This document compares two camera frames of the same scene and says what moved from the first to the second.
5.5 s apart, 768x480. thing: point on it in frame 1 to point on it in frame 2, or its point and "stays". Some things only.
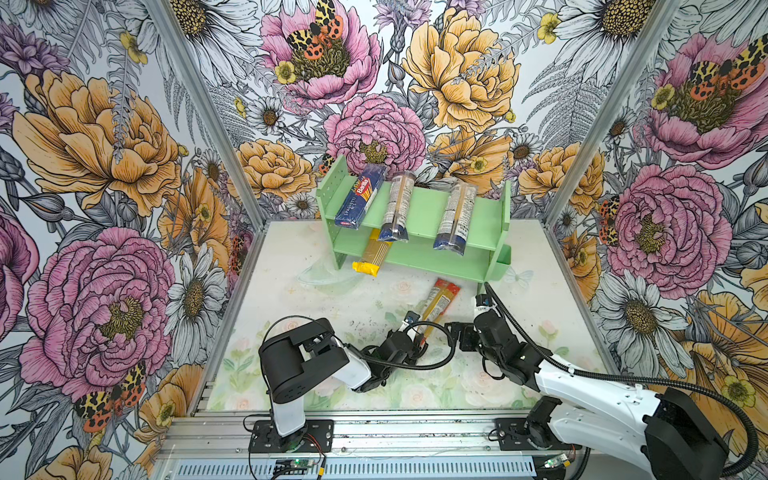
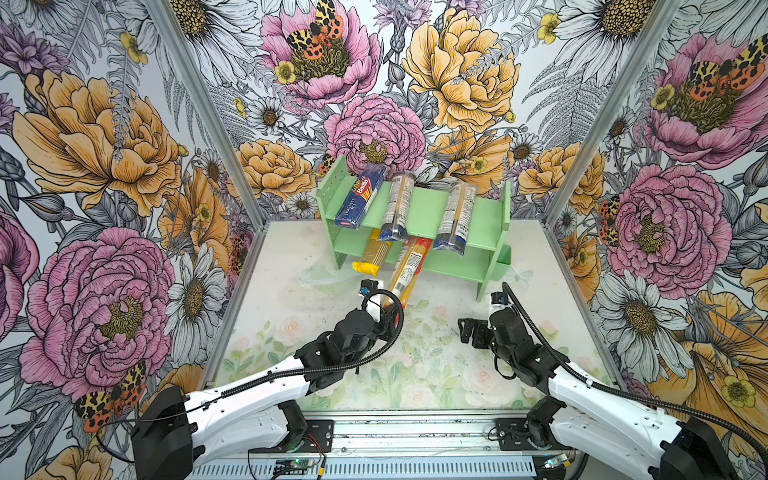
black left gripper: x=415 y=354 to x=388 y=314
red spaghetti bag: x=440 y=297 to x=410 y=260
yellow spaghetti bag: x=375 y=252 stays
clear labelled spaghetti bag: x=455 y=221 stays
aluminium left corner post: x=216 y=114 stays
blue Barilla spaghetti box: x=360 y=196 stays
